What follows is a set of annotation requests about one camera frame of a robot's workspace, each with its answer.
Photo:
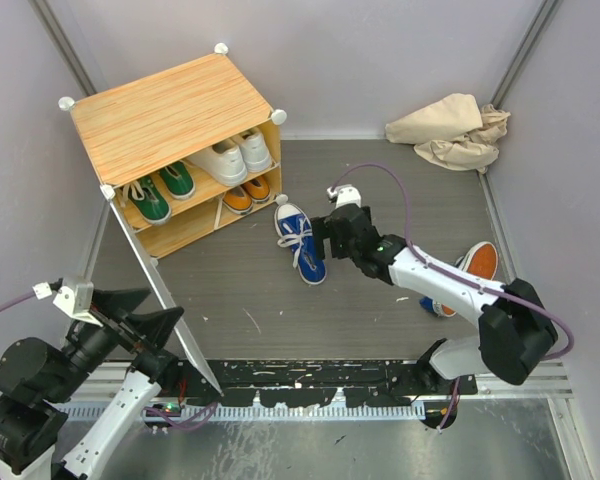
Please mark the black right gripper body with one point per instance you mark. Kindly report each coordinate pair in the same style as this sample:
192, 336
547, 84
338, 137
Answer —
340, 248

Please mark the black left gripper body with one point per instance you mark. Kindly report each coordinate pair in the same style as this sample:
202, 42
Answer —
120, 330

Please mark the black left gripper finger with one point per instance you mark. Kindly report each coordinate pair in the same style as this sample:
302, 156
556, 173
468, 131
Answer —
118, 304
152, 330

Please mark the blue sneaker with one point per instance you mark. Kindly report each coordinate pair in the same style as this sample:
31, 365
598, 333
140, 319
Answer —
295, 233
480, 260

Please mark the white cabinet door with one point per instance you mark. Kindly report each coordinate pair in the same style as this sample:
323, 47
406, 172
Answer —
149, 266

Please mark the orange sneaker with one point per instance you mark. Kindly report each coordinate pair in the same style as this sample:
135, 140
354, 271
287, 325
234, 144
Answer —
258, 189
232, 205

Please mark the green sneaker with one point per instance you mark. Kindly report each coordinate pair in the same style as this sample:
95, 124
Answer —
178, 181
147, 199

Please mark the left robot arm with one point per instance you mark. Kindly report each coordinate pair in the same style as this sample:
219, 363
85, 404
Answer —
35, 378

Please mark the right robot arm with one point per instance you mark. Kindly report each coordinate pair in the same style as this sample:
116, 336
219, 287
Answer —
515, 332

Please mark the white shoe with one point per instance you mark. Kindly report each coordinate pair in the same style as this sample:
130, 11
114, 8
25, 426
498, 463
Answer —
223, 161
254, 150

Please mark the wooden shoe cabinet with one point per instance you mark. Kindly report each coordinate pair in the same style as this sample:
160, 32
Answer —
135, 129

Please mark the beige cloth bag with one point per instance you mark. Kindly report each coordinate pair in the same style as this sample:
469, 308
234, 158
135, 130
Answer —
454, 133

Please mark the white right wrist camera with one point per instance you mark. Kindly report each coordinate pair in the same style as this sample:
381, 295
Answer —
343, 195

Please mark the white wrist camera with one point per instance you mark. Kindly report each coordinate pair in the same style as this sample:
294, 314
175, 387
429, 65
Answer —
343, 195
72, 295

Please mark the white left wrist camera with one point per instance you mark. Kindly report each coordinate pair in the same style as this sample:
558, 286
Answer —
72, 295

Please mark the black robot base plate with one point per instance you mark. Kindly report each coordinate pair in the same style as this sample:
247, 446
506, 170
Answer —
373, 383

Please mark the grey cable duct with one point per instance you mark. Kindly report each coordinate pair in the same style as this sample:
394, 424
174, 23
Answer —
337, 411

